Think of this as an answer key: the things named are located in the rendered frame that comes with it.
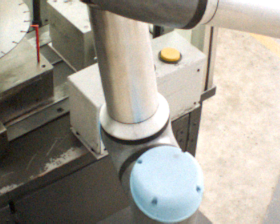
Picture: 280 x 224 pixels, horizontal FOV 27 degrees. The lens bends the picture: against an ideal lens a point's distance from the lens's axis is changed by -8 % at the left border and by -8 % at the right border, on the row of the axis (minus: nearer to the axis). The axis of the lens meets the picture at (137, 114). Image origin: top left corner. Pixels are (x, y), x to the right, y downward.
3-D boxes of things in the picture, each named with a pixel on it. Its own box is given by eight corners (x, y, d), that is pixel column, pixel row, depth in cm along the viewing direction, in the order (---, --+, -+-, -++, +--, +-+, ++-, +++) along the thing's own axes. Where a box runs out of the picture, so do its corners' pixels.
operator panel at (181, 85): (171, 80, 149) (174, 30, 139) (201, 106, 143) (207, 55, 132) (69, 129, 136) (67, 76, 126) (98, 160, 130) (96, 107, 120)
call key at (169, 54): (171, 52, 134) (171, 45, 133) (183, 61, 132) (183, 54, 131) (156, 58, 132) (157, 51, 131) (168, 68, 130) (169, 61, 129)
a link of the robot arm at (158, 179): (141, 253, 101) (145, 209, 92) (117, 198, 111) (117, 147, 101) (206, 235, 105) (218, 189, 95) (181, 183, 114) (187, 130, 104)
